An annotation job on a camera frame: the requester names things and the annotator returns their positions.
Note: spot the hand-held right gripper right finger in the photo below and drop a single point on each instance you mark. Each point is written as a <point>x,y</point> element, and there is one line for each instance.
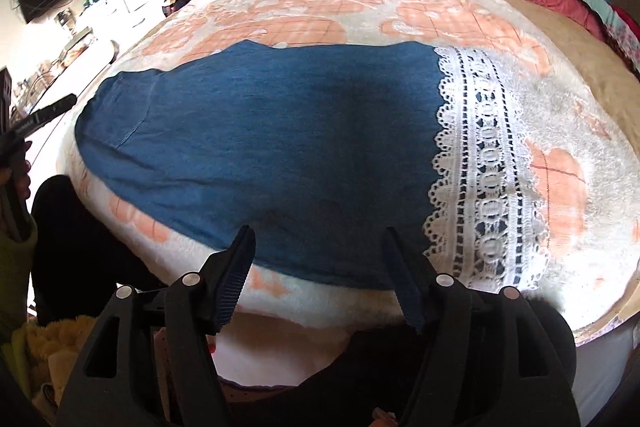
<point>405,282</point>

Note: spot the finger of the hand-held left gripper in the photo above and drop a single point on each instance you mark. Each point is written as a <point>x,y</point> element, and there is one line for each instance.
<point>50,113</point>

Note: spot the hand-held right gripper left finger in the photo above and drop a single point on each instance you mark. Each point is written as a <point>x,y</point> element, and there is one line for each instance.
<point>235,279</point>

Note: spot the blue pants with lace hem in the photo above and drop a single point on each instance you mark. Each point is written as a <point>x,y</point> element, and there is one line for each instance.
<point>275,132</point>

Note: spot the person's left forearm green sleeve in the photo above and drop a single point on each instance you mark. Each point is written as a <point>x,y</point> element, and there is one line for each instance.
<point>15,277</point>

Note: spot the person's left hand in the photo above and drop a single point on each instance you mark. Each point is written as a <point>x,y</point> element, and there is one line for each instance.
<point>22,179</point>

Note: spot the white rounded table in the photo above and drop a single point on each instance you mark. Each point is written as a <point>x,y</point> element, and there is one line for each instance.
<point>85,62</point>

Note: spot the white dresser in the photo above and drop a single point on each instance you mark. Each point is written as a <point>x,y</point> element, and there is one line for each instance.
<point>125,4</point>

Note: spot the yellow fluffy cloth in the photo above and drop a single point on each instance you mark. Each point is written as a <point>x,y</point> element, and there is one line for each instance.
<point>50,342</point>

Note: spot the white and orange floral blanket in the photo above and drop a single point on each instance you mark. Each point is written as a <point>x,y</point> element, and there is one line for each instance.
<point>310,7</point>

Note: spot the beige bed sheet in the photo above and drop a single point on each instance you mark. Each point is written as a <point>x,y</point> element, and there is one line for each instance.
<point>575,42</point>

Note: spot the colourful clothes pile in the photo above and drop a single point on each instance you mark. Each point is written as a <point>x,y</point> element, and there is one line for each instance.
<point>610,17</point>

